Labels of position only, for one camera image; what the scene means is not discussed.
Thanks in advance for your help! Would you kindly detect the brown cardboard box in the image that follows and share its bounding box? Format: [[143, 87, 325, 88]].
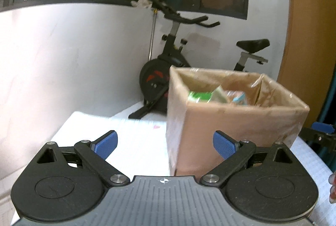
[[166, 67, 309, 179]]

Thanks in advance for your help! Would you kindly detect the green snack bag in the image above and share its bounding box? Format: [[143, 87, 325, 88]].
[[188, 91, 213, 103]]

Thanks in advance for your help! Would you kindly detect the right hand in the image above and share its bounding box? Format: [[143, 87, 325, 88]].
[[328, 172, 336, 204]]

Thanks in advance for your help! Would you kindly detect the orange wooden wardrobe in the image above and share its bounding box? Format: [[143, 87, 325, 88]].
[[277, 0, 335, 127]]

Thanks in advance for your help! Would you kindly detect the black exercise bike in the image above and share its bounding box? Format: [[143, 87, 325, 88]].
[[127, 0, 271, 120]]

